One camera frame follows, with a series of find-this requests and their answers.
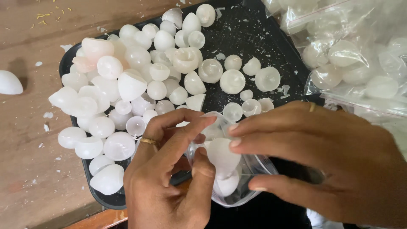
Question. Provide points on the person's right hand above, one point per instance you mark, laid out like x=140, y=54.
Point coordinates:
x=343, y=165

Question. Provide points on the person's left hand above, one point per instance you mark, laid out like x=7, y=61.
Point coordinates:
x=152, y=194

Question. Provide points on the small clear plastic bag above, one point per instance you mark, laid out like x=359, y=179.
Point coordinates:
x=254, y=167

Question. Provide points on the white cloth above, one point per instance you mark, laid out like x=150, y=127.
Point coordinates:
x=321, y=221

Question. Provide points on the clear bag of white shells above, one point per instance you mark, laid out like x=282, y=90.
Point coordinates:
x=375, y=108
x=343, y=51

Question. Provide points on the white wax shell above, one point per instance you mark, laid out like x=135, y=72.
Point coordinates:
x=9, y=83
x=222, y=155
x=213, y=131
x=228, y=185

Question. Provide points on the black garment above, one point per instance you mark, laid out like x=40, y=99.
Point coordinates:
x=260, y=216

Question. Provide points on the heap of white wax shells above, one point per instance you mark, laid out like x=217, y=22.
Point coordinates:
x=127, y=86

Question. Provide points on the black plastic tray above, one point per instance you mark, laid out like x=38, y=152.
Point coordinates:
x=248, y=35

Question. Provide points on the yellow crumbs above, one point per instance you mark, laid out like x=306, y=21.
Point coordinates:
x=42, y=15

